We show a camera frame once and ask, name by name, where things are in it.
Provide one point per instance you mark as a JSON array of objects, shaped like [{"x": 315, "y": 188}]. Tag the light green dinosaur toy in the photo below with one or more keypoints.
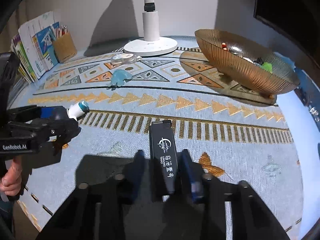
[{"x": 267, "y": 67}]

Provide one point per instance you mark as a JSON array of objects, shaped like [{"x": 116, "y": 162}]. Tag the person's left hand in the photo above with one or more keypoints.
[{"x": 11, "y": 182}]

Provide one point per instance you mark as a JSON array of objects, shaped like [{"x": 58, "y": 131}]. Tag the black spiky toy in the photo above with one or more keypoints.
[{"x": 259, "y": 61}]

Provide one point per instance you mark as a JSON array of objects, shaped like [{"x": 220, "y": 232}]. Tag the stack of books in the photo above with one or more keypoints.
[{"x": 36, "y": 36}]

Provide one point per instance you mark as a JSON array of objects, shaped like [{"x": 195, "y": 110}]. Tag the cardboard pen holder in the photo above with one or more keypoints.
[{"x": 64, "y": 48}]

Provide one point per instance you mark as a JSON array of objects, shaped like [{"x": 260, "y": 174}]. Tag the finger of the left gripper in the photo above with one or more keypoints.
[
  {"x": 53, "y": 134},
  {"x": 54, "y": 113}
]

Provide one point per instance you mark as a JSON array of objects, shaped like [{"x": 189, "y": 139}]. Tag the light blue dinosaur toy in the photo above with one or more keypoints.
[{"x": 119, "y": 77}]

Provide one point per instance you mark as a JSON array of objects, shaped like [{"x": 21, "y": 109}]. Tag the person's left forearm sleeve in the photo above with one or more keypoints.
[{"x": 7, "y": 224}]

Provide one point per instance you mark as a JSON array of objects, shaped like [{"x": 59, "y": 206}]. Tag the black lighter box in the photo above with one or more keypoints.
[{"x": 163, "y": 156}]

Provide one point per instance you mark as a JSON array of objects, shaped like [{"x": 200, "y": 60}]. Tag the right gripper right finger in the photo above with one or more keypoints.
[{"x": 251, "y": 218}]

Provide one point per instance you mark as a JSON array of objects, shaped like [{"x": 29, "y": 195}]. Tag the amber ribbed glass bowl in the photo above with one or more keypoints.
[{"x": 238, "y": 62}]

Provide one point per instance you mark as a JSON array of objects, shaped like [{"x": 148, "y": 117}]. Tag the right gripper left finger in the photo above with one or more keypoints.
[{"x": 96, "y": 211}]

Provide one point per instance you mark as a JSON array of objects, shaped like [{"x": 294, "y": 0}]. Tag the patterned blue table mat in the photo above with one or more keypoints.
[{"x": 175, "y": 101}]

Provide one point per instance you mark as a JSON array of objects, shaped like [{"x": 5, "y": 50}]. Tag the pens in holder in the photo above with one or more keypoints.
[{"x": 58, "y": 32}]

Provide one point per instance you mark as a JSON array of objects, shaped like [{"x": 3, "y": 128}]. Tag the white lamp stand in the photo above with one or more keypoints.
[{"x": 152, "y": 44}]

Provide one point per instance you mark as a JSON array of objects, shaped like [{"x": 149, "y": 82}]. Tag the round clear tape case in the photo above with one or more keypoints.
[{"x": 124, "y": 58}]

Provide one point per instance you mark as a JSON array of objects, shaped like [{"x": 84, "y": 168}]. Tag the black-haired red figurine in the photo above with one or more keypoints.
[{"x": 224, "y": 46}]

